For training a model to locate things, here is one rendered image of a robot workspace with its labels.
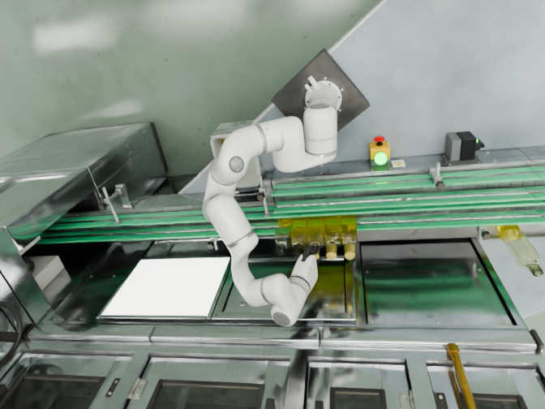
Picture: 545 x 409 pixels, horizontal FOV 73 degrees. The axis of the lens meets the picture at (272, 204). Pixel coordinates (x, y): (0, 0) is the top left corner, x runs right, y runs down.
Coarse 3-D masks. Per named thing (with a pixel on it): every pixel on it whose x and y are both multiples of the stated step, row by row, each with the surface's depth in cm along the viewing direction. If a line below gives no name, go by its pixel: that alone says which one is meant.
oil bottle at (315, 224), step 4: (312, 220) 136; (316, 220) 135; (320, 220) 135; (308, 224) 134; (312, 224) 133; (316, 224) 133; (320, 224) 133; (308, 228) 132; (312, 228) 131; (316, 228) 131; (320, 228) 130; (308, 232) 129; (312, 232) 129; (316, 232) 128; (320, 232) 128; (308, 236) 128; (312, 236) 127; (316, 236) 127; (320, 236) 127; (308, 240) 127; (312, 240) 127; (316, 240) 126; (320, 240) 127; (308, 244) 128; (320, 244) 127
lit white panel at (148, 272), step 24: (144, 264) 154; (168, 264) 151; (192, 264) 149; (216, 264) 146; (144, 288) 140; (168, 288) 138; (192, 288) 135; (216, 288) 133; (120, 312) 130; (144, 312) 128; (168, 312) 126; (192, 312) 124
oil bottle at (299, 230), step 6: (294, 222) 136; (300, 222) 135; (306, 222) 135; (294, 228) 133; (300, 228) 132; (306, 228) 132; (294, 234) 130; (300, 234) 129; (306, 234) 129; (294, 240) 128; (300, 240) 128; (306, 240) 129; (306, 246) 129
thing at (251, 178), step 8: (216, 136) 140; (224, 136) 139; (216, 144) 144; (216, 152) 144; (256, 160) 142; (248, 168) 152; (256, 168) 144; (248, 176) 153; (256, 176) 152; (240, 184) 149; (248, 184) 148; (256, 184) 147
